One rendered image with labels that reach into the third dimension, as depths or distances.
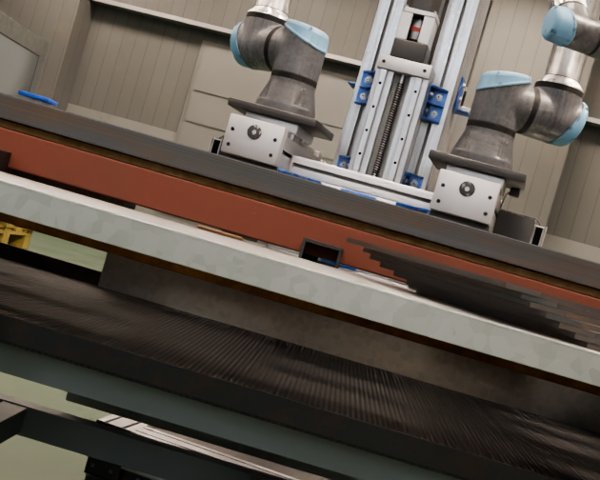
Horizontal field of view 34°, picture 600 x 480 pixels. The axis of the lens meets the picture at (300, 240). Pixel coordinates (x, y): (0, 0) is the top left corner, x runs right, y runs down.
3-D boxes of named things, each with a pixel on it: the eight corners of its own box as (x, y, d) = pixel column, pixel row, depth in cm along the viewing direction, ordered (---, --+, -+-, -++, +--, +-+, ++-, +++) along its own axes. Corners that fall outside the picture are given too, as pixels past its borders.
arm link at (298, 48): (298, 72, 231) (313, 17, 231) (257, 66, 239) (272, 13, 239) (327, 87, 240) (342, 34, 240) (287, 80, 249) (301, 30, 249)
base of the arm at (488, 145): (450, 163, 238) (462, 124, 238) (511, 179, 234) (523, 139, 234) (446, 154, 223) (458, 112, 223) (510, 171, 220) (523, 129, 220)
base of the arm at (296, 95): (263, 113, 249) (273, 76, 249) (318, 128, 245) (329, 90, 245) (247, 102, 234) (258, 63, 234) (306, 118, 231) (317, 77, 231)
